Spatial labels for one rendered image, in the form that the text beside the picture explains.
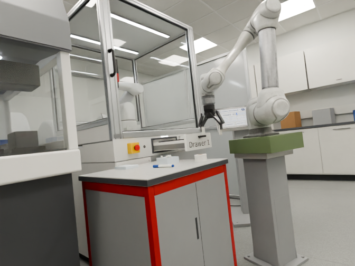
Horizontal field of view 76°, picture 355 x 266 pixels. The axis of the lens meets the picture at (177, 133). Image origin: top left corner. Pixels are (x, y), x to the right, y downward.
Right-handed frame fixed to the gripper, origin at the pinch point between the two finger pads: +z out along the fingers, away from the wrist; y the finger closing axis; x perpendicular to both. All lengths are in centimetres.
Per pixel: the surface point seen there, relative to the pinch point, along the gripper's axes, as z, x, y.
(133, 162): 14, 35, 42
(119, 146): 2, 46, 42
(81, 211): 50, 50, 97
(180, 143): 3.8, 15.8, 15.4
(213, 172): 20.8, 27.5, -16.5
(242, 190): 62, -94, 30
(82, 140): -5, 50, 84
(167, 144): 4.1, 15.9, 27.4
